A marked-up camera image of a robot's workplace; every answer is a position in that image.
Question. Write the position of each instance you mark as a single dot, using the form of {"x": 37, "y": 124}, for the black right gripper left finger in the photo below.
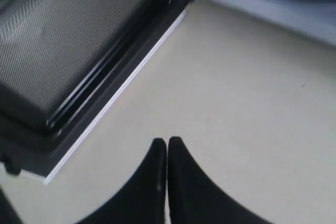
{"x": 142, "y": 197}

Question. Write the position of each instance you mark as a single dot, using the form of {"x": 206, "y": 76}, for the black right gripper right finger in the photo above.
{"x": 194, "y": 198}

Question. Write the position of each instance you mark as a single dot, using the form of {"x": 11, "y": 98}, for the white microwave door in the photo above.
{"x": 61, "y": 62}

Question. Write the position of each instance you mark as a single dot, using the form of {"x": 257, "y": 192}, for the white Midea microwave oven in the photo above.
{"x": 316, "y": 20}

